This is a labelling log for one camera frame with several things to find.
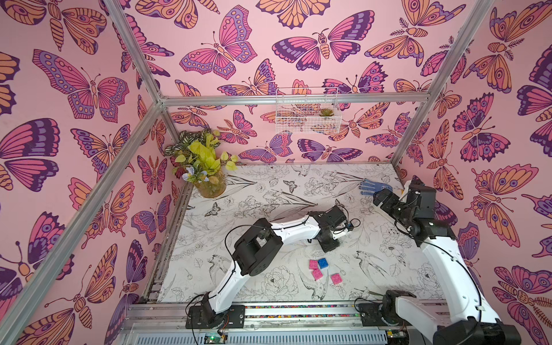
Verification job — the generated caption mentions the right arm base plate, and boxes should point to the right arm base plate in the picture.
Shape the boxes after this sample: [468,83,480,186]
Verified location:
[354,301,411,327]

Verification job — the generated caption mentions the potted green plant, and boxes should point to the potted green plant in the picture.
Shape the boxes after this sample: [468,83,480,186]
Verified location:
[164,129,238,198]

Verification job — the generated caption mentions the blue work glove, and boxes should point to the blue work glove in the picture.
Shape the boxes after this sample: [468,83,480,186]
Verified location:
[359,179,393,196]

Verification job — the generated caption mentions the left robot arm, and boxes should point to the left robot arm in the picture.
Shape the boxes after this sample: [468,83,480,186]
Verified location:
[201,206,354,322]

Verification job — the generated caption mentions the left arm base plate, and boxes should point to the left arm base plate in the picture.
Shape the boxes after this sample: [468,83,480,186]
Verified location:
[185,305,245,330]

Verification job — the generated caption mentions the white wire basket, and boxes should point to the white wire basket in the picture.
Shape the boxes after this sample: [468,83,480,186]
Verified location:
[273,93,342,136]

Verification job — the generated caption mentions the small succulent in basket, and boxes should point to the small succulent in basket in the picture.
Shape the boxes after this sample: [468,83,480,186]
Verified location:
[319,108,334,117]

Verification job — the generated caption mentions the blue lego brick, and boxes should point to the blue lego brick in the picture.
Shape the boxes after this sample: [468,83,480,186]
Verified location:
[317,258,329,270]

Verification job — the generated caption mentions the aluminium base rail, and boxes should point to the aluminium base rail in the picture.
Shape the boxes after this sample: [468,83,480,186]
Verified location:
[115,299,431,344]

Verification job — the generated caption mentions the pink lego brick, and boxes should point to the pink lego brick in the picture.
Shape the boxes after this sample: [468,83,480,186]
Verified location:
[308,260,319,270]
[330,273,343,285]
[311,269,323,281]

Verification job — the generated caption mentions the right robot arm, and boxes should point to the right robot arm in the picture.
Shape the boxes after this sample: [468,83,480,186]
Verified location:
[373,182,521,344]

